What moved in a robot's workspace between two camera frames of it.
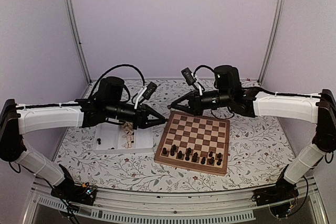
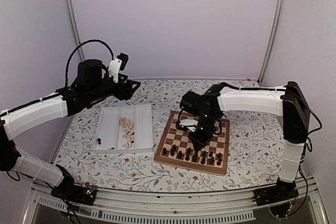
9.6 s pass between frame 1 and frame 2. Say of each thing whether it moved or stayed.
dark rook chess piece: stayed
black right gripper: moved
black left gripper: moved
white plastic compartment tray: stayed
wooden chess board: stayed
